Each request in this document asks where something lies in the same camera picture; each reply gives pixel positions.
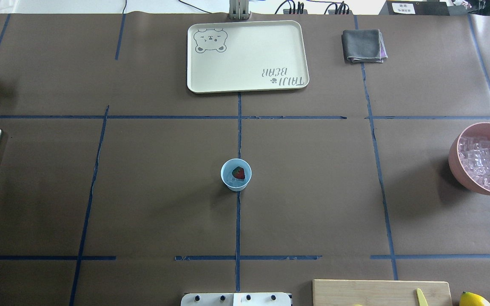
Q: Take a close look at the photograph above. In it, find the red strawberry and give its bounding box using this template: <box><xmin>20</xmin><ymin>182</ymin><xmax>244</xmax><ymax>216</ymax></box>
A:
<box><xmin>231</xmin><ymin>166</ymin><xmax>246</xmax><ymax>181</ymax></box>

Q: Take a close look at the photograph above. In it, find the light blue plastic cup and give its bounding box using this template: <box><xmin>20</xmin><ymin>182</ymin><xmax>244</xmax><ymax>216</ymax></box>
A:
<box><xmin>220</xmin><ymin>158</ymin><xmax>252</xmax><ymax>192</ymax></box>

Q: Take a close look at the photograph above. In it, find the pink bowl of ice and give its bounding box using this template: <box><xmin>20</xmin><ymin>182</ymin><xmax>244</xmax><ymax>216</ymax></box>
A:
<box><xmin>448</xmin><ymin>122</ymin><xmax>490</xmax><ymax>195</ymax></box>

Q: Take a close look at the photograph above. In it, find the cream bear serving tray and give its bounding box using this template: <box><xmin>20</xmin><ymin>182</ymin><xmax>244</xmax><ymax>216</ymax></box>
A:
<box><xmin>187</xmin><ymin>20</ymin><xmax>310</xmax><ymax>94</ymax></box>

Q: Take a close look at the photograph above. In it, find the grey folded cloth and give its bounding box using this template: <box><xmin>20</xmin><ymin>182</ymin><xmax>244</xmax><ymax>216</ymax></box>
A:
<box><xmin>342</xmin><ymin>29</ymin><xmax>388</xmax><ymax>63</ymax></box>

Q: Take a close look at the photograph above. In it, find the wooden cutting board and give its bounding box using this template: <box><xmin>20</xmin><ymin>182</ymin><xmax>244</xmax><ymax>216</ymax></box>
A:
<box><xmin>312</xmin><ymin>279</ymin><xmax>453</xmax><ymax>306</ymax></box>

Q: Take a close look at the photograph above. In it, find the yellow plastic knife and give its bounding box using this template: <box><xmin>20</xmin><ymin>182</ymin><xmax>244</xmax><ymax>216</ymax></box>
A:
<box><xmin>416</xmin><ymin>288</ymin><xmax>428</xmax><ymax>306</ymax></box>

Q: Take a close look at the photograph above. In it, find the black box with label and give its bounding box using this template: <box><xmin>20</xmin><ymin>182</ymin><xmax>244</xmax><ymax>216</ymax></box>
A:
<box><xmin>379</xmin><ymin>0</ymin><xmax>450</xmax><ymax>16</ymax></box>

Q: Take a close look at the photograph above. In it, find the whole lemon right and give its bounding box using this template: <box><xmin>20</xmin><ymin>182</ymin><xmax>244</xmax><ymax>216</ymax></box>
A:
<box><xmin>459</xmin><ymin>291</ymin><xmax>490</xmax><ymax>306</ymax></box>

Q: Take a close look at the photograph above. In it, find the aluminium frame post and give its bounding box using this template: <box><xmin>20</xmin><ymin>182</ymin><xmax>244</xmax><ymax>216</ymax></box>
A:
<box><xmin>229</xmin><ymin>0</ymin><xmax>251</xmax><ymax>20</ymax></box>

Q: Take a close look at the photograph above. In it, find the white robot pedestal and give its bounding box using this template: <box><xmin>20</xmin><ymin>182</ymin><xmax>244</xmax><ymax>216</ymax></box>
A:
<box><xmin>180</xmin><ymin>292</ymin><xmax>293</xmax><ymax>306</ymax></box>

